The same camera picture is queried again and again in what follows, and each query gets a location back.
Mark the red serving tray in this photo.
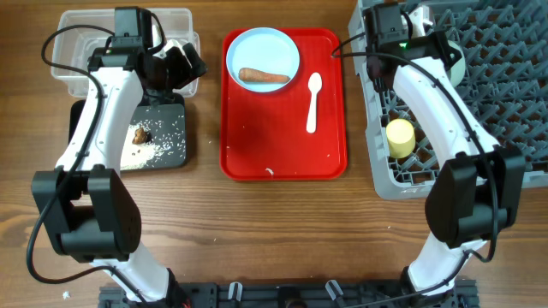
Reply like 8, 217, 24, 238
219, 27, 348, 181

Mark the white plastic spoon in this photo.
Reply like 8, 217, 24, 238
306, 72, 322, 133

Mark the green bowl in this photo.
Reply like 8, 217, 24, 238
447, 40, 466, 87

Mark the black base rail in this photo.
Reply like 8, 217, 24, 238
97, 280, 479, 308

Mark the large light blue plate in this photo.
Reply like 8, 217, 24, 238
225, 27, 301, 93

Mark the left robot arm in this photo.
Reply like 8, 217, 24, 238
32, 7, 207, 307

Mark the clear plastic bin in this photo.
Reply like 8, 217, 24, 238
51, 8, 200, 98

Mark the black plastic tray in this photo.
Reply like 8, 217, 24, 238
68, 92, 188, 172

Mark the orange carrot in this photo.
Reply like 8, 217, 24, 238
238, 68, 290, 84

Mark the white tissue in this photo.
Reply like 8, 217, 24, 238
163, 39, 183, 53

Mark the brown food scrap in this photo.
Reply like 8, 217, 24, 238
132, 127, 152, 145

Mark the yellow plastic cup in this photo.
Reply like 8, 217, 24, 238
386, 119, 415, 159

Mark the white rice pile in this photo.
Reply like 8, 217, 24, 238
121, 120, 187, 171

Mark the grey dishwasher rack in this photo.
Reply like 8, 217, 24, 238
354, 1, 547, 199

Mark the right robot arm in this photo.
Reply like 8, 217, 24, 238
362, 3, 525, 297

